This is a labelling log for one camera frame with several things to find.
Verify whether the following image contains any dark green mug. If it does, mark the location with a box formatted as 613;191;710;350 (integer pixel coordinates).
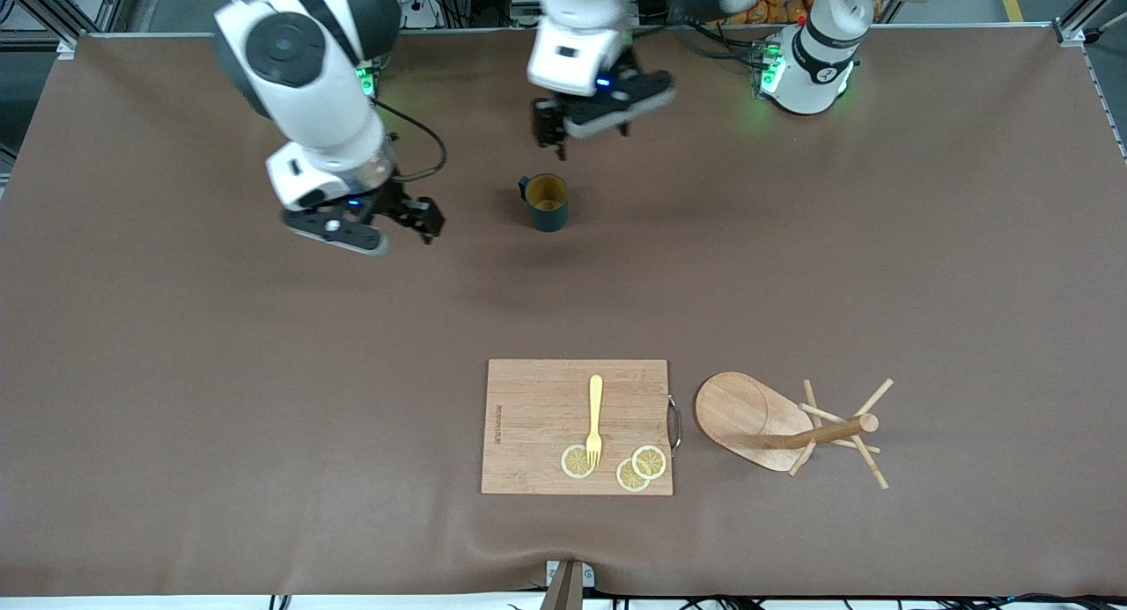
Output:
517;173;570;234

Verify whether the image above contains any wooden mug tree rack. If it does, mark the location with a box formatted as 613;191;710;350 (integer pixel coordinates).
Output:
694;371;895;491

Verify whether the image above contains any orange bag pile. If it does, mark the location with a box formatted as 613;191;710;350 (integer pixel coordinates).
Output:
735;0;815;26

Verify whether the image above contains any wooden cutting board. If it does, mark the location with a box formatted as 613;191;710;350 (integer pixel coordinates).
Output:
481;358;674;496

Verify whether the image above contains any yellow plastic fork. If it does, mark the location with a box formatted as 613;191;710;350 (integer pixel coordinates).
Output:
585;374;605;468

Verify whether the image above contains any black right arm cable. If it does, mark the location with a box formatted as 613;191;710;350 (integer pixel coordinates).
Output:
370;98;449;184

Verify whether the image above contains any grey metal edge bracket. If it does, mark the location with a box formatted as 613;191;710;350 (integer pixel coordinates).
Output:
544;559;596;591

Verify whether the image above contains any aluminium frame corner post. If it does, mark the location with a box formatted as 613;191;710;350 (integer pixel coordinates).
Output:
1052;0;1127;48

